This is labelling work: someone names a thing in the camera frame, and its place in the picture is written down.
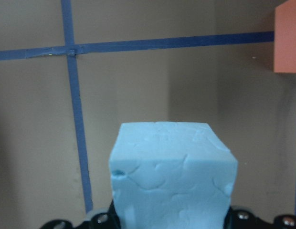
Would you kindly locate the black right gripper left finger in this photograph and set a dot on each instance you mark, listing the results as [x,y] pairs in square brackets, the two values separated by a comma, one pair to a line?
[99,218]

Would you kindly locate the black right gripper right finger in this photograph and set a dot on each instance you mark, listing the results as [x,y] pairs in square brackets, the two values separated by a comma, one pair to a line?
[241,217]

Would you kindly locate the light blue block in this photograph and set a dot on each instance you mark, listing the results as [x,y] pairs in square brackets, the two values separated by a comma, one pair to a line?
[171,175]

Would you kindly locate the orange foam block near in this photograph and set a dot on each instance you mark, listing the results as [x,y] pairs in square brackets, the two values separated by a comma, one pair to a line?
[285,38]

